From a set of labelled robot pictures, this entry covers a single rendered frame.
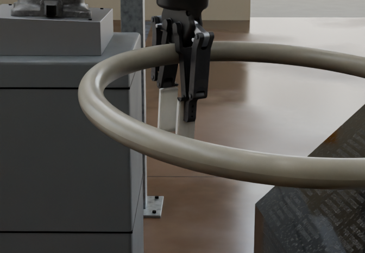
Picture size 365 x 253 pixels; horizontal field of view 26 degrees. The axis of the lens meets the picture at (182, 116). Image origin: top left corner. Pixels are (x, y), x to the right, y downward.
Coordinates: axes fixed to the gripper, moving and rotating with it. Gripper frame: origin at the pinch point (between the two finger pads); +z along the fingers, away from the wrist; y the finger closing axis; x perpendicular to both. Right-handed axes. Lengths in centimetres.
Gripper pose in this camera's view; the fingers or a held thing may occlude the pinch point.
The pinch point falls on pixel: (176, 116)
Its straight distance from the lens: 117.7
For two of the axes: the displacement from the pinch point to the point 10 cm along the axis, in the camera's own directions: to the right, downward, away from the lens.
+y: 5.3, 2.9, -8.0
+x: 8.4, -1.2, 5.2
